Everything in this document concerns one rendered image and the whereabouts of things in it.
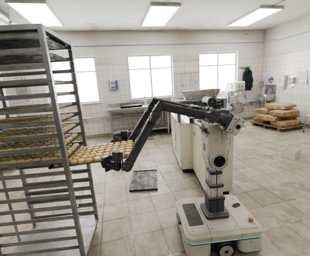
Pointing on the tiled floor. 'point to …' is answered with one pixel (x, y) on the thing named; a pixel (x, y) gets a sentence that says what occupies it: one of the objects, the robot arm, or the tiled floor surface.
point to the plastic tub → (290, 152)
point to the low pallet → (277, 126)
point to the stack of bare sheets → (144, 181)
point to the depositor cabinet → (182, 142)
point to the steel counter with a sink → (135, 109)
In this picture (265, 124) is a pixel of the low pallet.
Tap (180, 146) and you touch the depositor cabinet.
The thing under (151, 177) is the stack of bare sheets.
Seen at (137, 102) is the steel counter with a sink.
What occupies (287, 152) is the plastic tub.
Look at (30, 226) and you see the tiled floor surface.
